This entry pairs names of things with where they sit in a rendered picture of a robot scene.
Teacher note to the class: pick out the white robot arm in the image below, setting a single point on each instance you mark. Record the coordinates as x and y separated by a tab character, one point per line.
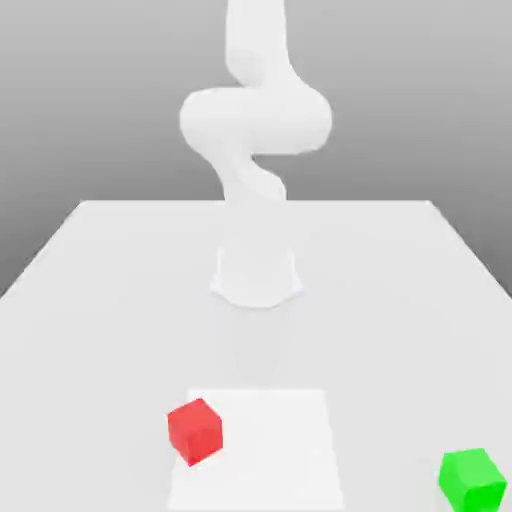
256	120

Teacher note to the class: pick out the small red cube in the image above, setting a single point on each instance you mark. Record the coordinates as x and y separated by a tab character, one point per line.
195	432

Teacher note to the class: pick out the small green cube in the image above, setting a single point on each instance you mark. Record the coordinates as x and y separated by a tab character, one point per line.
471	478

